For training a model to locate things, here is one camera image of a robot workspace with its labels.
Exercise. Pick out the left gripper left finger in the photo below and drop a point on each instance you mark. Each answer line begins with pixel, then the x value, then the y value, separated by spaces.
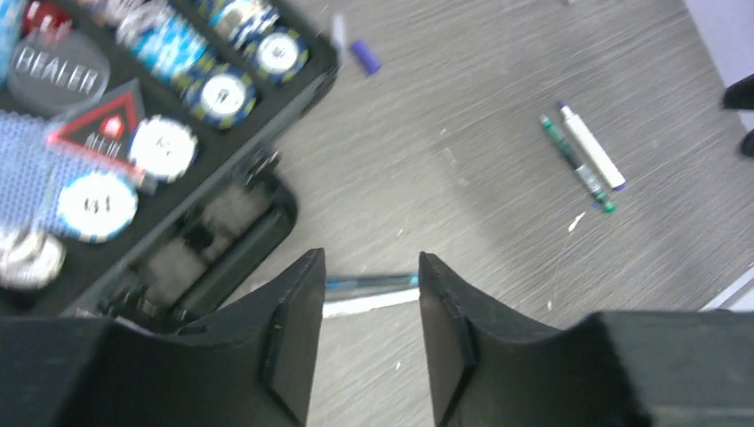
pixel 248 364

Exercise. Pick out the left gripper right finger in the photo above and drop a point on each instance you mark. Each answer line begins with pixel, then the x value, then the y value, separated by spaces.
pixel 490 365

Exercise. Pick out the purple cap white marker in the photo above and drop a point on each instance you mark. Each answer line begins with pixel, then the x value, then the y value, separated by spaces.
pixel 592 148

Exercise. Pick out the dark green marker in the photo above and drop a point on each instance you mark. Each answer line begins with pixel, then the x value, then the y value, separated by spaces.
pixel 580 168

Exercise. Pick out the small purple pen cap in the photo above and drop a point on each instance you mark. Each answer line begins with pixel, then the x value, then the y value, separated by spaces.
pixel 364 55

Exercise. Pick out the magenta cap white marker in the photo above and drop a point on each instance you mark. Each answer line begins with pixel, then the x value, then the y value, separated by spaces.
pixel 365 304

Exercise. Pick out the light blue marker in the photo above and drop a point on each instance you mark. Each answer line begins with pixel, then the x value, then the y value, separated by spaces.
pixel 367 281

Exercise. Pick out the black poker chip case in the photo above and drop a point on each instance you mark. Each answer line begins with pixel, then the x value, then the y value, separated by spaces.
pixel 137 171

